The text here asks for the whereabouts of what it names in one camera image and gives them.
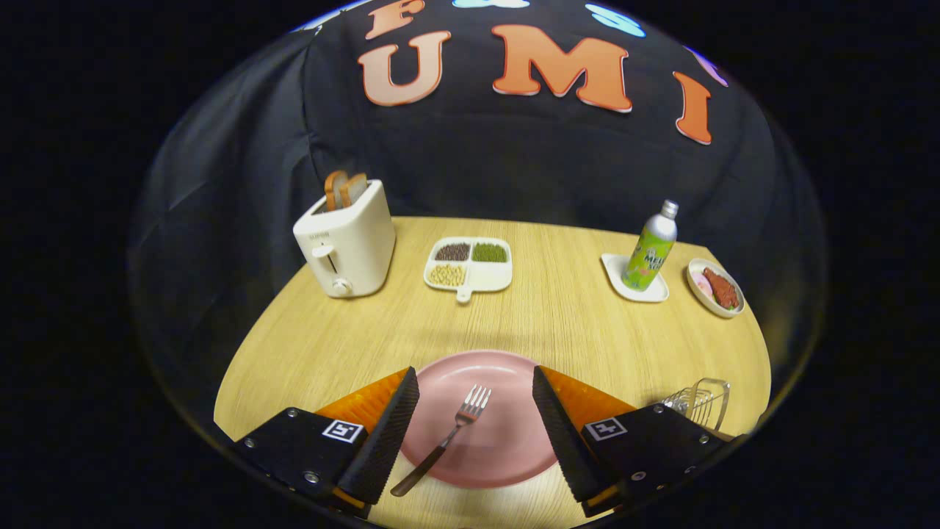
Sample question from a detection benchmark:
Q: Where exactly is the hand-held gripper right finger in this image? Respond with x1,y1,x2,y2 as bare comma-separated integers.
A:
532,365,747,518

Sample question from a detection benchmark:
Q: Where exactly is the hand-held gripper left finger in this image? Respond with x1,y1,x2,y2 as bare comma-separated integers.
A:
234,365,422,520

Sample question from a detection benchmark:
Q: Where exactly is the wooden handled metal fork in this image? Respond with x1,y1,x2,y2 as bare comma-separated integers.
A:
390,384,493,498

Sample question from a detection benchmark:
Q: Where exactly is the pink round plate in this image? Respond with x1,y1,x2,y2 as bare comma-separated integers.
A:
400,350,566,490

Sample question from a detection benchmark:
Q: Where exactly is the white square coaster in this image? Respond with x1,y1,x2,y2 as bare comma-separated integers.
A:
601,253,670,303

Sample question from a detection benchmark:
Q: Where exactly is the white divided dish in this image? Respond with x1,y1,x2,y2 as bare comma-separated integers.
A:
423,236,513,304

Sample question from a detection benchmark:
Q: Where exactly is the white toaster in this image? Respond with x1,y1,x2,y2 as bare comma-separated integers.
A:
292,179,397,299

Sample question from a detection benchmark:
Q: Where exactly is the white oval bowl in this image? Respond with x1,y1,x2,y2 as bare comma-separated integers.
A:
686,258,746,319

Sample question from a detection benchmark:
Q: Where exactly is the green drink bottle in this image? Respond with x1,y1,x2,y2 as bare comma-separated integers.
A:
621,199,679,292

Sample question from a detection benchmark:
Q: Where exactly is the red brown meat piece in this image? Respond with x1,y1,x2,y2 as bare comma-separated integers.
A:
701,267,740,309

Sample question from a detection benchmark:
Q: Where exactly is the brown toast slice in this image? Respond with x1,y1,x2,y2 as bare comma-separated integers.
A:
324,170,350,212
339,173,369,208

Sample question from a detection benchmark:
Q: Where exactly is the metal wire basket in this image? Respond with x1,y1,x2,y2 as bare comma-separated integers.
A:
661,378,731,433

